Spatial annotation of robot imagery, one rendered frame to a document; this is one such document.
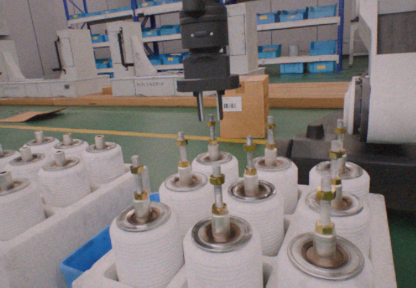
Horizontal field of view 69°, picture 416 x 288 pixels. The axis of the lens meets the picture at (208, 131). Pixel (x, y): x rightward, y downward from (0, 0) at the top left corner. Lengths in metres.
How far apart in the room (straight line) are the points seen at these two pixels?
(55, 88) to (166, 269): 3.52
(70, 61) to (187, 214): 3.28
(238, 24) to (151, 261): 2.28
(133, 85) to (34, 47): 4.98
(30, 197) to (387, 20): 0.85
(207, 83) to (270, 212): 0.26
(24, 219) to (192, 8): 0.48
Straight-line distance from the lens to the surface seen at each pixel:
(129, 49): 3.21
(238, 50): 2.56
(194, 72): 0.57
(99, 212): 0.73
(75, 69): 3.66
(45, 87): 4.00
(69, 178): 0.70
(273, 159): 0.57
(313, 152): 0.84
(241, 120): 1.60
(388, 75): 0.72
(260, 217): 0.45
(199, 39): 0.55
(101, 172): 0.78
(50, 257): 0.68
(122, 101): 3.08
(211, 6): 0.55
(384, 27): 0.85
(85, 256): 0.68
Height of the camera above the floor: 0.47
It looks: 15 degrees down
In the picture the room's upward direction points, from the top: 5 degrees counter-clockwise
